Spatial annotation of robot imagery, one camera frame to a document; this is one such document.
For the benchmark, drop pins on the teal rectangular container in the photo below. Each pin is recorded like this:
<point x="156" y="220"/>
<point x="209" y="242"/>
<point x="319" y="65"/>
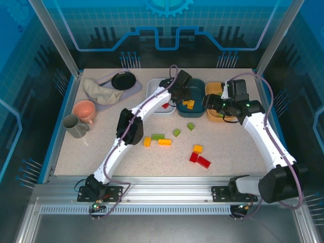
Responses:
<point x="197" y="108"/>

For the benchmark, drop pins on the aluminium table side rail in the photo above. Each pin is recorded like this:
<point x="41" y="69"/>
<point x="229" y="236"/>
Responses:
<point x="76" y="86"/>
<point x="266" y="96"/>

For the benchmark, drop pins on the small green lego brick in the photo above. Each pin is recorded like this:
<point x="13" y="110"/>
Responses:
<point x="190" y="126"/>
<point x="220" y="115"/>
<point x="176" y="132"/>

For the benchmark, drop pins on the beige crumpled cloth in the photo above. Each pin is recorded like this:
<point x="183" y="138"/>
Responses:
<point x="101" y="93"/>

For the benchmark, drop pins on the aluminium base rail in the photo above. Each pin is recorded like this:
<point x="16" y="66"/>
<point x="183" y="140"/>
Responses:
<point x="164" y="187"/>

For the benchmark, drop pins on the grey ceramic mug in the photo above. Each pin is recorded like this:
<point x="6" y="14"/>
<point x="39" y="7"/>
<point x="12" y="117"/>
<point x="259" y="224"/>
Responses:
<point x="73" y="125"/>

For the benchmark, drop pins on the small lit connector board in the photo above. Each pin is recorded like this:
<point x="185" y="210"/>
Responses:
<point x="244" y="207"/>
<point x="96" y="207"/>

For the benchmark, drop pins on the pale wooden utensil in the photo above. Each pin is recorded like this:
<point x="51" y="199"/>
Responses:
<point x="105" y="81"/>

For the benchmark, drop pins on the long yellow lego brick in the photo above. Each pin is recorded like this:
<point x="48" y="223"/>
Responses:
<point x="164" y="142"/>

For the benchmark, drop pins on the black round plate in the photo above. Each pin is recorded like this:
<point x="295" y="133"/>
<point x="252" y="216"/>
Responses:
<point x="124" y="80"/>

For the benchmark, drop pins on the square red lego brick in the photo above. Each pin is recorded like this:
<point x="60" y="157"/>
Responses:
<point x="194" y="157"/>

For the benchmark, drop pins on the long red lego brick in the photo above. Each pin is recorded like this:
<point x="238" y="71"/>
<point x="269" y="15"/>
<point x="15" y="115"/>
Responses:
<point x="203" y="162"/>

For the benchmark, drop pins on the lavender plastic tray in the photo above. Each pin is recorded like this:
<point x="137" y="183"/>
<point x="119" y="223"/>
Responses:
<point x="131" y="92"/>

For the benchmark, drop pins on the yellow rectangular container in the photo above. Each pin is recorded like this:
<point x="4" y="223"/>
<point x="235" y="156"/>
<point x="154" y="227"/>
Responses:
<point x="211" y="88"/>

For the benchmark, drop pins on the aluminium frame post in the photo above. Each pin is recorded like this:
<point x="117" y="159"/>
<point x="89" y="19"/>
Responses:
<point x="58" y="38"/>
<point x="277" y="38"/>

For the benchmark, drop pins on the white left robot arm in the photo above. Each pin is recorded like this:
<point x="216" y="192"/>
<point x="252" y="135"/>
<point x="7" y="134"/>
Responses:
<point x="149" y="106"/>

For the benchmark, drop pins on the white rectangular container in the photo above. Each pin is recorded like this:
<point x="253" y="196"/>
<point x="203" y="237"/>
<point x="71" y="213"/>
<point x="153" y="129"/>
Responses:
<point x="154" y="87"/>

